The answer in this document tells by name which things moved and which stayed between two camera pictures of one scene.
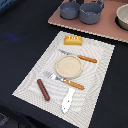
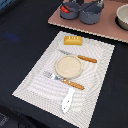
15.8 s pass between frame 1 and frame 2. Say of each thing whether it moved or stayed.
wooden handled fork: stayed
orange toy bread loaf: stayed
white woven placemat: stayed
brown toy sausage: moved
